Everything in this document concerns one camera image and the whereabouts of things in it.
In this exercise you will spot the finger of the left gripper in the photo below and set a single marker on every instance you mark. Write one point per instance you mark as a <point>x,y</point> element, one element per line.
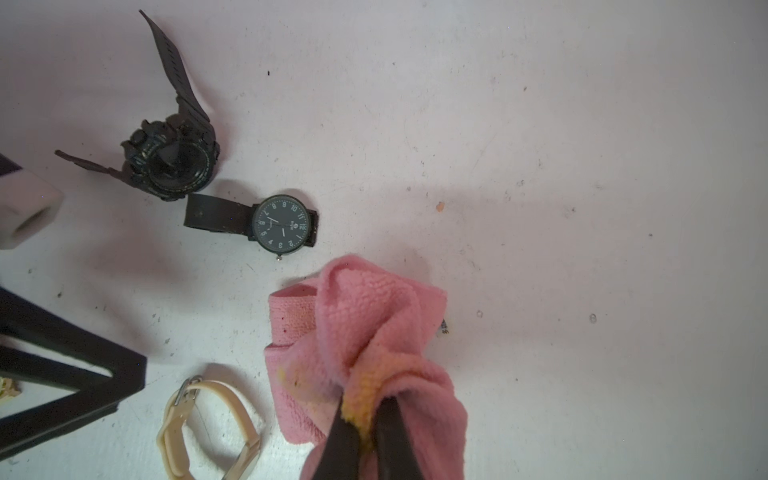
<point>92,395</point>

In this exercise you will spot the pink cloth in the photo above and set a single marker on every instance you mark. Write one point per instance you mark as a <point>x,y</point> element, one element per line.
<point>349,337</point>

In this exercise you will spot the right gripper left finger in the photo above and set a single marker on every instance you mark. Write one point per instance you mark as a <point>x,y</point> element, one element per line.
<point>340,458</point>

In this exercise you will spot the beige strap yellow dial watch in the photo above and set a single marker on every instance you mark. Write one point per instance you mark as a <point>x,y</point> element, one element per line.
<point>8,390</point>

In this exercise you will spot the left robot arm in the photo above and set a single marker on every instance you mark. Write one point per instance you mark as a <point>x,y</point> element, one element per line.
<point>28,204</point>

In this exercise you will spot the black rugged digital watch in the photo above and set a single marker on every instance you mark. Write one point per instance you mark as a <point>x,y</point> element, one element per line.
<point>168,159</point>

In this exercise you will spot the beige looped watch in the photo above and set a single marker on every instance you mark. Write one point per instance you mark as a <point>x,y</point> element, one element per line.
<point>188,411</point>

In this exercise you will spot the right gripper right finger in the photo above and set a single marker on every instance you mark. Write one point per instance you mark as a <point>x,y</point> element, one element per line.
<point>395,457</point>

